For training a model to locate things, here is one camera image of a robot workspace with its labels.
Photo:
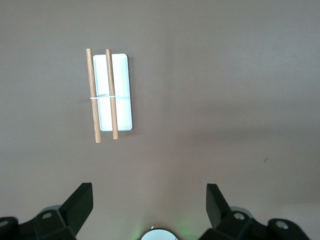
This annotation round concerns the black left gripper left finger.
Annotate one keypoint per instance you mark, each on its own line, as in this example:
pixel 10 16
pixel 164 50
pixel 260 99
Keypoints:
pixel 62 220

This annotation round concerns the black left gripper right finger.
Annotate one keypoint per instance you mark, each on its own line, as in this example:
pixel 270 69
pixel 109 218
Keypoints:
pixel 235 225

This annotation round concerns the white towel rack base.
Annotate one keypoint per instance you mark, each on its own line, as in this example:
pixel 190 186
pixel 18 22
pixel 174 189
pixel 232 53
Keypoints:
pixel 122 82

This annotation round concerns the wooden rack rod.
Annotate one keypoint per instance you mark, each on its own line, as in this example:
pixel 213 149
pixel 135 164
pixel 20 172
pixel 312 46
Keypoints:
pixel 111 95
pixel 93 95

